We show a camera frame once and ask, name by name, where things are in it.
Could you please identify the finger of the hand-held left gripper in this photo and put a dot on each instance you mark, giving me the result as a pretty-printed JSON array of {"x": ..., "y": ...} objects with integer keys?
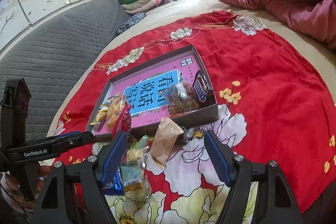
[{"x": 76, "y": 140}]

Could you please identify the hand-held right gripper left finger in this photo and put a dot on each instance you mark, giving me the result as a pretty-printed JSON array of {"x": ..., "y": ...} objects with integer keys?
[{"x": 113, "y": 158}]

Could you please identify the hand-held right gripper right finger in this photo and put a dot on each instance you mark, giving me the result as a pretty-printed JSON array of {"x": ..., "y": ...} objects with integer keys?
[{"x": 218, "y": 158}]

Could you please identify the clear green wrapper snack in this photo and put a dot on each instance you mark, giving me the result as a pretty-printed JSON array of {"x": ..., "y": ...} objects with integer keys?
[{"x": 137, "y": 148}]

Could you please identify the blue cookie packet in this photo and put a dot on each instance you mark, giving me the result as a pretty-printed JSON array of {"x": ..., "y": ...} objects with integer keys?
[{"x": 116, "y": 186}]

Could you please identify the mint green snack packet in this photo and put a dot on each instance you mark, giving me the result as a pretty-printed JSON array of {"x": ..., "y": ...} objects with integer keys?
[{"x": 134, "y": 179}]

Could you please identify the yellow candy packet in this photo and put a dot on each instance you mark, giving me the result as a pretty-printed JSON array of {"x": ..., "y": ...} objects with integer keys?
[{"x": 101, "y": 112}]

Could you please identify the red snack packet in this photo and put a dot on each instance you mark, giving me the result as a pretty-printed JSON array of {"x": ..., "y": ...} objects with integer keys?
[{"x": 123, "y": 121}]

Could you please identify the dark brown cake packet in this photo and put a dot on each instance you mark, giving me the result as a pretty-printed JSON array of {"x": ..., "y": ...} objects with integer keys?
[{"x": 185, "y": 138}]

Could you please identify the shallow cardboard box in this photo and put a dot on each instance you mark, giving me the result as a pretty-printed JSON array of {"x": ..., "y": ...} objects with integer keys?
[{"x": 199, "y": 115}]

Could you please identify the clear pastry packet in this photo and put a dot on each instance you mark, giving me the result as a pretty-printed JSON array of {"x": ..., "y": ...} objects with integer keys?
[{"x": 114, "y": 111}]

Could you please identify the beige snack packet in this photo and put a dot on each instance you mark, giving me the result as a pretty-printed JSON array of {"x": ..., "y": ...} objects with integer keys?
[{"x": 164, "y": 142}]

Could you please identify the clear brown snack packet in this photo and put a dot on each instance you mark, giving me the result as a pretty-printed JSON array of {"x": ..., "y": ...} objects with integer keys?
[{"x": 181, "y": 100}]

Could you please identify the brown chocolate bar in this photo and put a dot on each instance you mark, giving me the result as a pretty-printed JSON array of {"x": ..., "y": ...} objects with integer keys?
[{"x": 200, "y": 90}]

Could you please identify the person's left hand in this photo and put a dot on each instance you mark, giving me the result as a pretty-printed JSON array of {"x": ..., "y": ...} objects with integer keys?
[{"x": 44, "y": 171}]

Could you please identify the grey quilted headboard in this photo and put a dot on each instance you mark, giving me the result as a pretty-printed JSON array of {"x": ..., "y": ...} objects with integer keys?
[{"x": 65, "y": 43}]

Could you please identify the red floral blanket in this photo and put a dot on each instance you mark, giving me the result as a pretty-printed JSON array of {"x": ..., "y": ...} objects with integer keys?
[{"x": 262, "y": 69}]

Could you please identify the dark patterned cloth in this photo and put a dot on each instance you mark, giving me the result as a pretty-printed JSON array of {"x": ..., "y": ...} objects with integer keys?
[{"x": 131, "y": 22}]

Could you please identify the beige bed sheet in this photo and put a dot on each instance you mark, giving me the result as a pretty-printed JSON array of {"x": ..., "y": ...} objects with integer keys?
[{"x": 183, "y": 8}]

